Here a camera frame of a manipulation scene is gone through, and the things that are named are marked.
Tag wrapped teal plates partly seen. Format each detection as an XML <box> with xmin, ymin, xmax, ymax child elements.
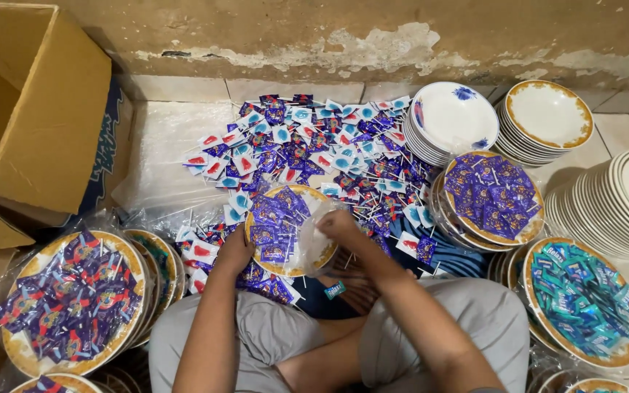
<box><xmin>535</xmin><ymin>369</ymin><xmax>629</xmax><ymax>393</ymax></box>

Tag clear plastic bag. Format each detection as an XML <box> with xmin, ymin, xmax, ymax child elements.
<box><xmin>295</xmin><ymin>199</ymin><xmax>349</xmax><ymax>274</ymax></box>

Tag heap of purple candy packets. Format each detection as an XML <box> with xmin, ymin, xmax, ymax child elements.
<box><xmin>249</xmin><ymin>186</ymin><xmax>311</xmax><ymax>264</ymax></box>

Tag stack of blue flower plates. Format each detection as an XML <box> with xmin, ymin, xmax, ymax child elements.
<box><xmin>402</xmin><ymin>82</ymin><xmax>500</xmax><ymax>168</ymax></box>

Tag stack of gold rimmed plates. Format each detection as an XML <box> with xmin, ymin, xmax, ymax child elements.
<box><xmin>494</xmin><ymin>80</ymin><xmax>595</xmax><ymax>168</ymax></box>

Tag pile of loose wrapped lollipops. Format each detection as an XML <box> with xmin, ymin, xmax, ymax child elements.
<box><xmin>175</xmin><ymin>94</ymin><xmax>442</xmax><ymax>306</ymax></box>

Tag stack of plain cream plates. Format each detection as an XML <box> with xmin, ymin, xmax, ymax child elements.
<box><xmin>543</xmin><ymin>148</ymin><xmax>629</xmax><ymax>261</ymax></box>

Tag wrapped plates stack green rim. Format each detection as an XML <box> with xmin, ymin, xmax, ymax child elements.
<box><xmin>123</xmin><ymin>229</ymin><xmax>187</xmax><ymax>348</ymax></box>

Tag person's left hand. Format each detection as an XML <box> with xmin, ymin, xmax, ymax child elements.
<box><xmin>217</xmin><ymin>226</ymin><xmax>258</xmax><ymax>275</ymax></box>

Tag person's grey shorts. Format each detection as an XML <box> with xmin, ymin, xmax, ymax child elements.
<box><xmin>148</xmin><ymin>277</ymin><xmax>531</xmax><ymax>393</ymax></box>

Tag gold rimmed plate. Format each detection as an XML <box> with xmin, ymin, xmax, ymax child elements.
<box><xmin>245</xmin><ymin>184</ymin><xmax>340</xmax><ymax>278</ymax></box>

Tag wrapped plate with purple lollipops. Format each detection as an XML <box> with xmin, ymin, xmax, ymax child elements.
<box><xmin>0</xmin><ymin>229</ymin><xmax>150</xmax><ymax>379</ymax></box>

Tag wrapped lollipop plate partly seen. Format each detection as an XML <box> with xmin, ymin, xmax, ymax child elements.
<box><xmin>9</xmin><ymin>373</ymin><xmax>106</xmax><ymax>393</ymax></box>

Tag wrapped plates with teal packets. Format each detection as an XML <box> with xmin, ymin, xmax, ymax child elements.
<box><xmin>486</xmin><ymin>237</ymin><xmax>629</xmax><ymax>370</ymax></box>

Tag clear plastic sheet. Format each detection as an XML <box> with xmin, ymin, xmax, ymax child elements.
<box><xmin>111</xmin><ymin>101</ymin><xmax>251</xmax><ymax>233</ymax></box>

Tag person's bare leg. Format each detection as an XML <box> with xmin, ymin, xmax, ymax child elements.
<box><xmin>274</xmin><ymin>314</ymin><xmax>367</xmax><ymax>393</ymax></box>

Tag large open cardboard box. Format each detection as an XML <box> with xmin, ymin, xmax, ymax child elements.
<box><xmin>0</xmin><ymin>0</ymin><xmax>136</xmax><ymax>255</ymax></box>

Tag person's right hand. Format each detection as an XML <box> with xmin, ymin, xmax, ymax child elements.
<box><xmin>315</xmin><ymin>209</ymin><xmax>365</xmax><ymax>247</ymax></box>

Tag wrapped plates with purple packets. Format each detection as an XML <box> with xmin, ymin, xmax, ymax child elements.
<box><xmin>429</xmin><ymin>151</ymin><xmax>546</xmax><ymax>253</ymax></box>

